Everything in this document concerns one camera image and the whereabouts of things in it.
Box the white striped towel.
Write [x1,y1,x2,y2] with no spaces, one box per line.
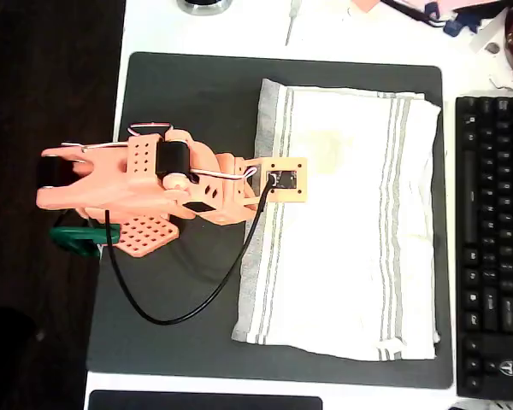
[231,78,443,363]

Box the dark grey desk mat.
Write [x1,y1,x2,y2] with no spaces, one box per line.
[86,51,455,390]

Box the green table clamp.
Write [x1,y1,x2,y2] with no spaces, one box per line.
[50,222,122,259]

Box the white slim screwdriver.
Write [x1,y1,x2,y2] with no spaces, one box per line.
[284,0,303,47]

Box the silver round cup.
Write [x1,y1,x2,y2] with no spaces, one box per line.
[176,0,233,17]

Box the black flat tablet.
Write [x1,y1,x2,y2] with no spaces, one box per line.
[87,389,324,410]

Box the salmon plastic piece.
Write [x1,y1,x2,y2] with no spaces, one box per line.
[351,0,382,15]

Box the black keyboard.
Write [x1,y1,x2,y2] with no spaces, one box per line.
[455,96,513,403]

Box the blue plastic part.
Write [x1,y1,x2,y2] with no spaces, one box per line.
[443,10,482,38]

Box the black rounded object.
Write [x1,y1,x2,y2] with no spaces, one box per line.
[0,305,40,410]

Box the pink paper sheet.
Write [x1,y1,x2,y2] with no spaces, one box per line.
[410,0,510,10]

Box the white paper strip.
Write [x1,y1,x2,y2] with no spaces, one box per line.
[469,16,510,55]

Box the white red gripper servo wire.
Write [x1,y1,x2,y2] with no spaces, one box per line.
[189,167,258,183]

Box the small black camera board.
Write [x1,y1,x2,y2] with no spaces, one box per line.
[266,169,298,191]

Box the salmon camera mount plate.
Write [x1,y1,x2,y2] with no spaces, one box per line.
[256,157,309,203]

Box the white red looped servo wire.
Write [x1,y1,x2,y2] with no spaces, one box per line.
[127,122,174,138]

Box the black camera cable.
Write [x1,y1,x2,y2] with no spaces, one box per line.
[103,173,279,325]

